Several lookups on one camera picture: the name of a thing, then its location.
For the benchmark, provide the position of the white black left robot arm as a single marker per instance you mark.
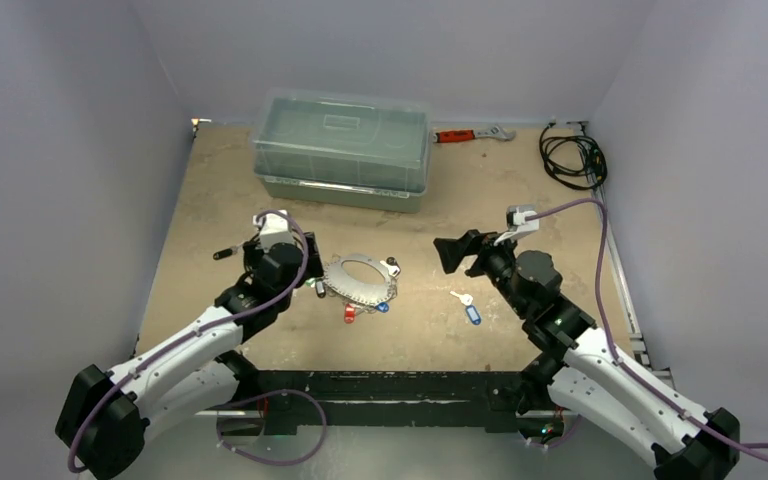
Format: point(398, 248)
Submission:
point(110, 415)

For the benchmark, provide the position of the metal keyring plate with keys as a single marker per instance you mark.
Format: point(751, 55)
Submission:
point(360, 296)

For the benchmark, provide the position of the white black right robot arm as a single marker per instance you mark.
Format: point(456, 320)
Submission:
point(581, 369)

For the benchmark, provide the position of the green clear-lid storage box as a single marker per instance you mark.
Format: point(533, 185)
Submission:
point(343, 149)

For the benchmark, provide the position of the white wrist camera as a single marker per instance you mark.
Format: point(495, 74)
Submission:
point(520, 223)
point(273, 229)

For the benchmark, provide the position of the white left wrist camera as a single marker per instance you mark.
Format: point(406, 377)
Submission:
point(273, 229)

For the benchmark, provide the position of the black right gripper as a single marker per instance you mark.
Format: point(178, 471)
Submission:
point(476, 249)

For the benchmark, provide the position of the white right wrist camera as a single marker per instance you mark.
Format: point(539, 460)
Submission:
point(520, 223)

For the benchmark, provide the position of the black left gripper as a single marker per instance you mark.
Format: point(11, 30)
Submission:
point(312, 268)

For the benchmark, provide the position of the red handled adjustable wrench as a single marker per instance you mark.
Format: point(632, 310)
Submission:
point(456, 136)

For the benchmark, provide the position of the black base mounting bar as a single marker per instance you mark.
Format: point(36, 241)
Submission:
point(494, 401)

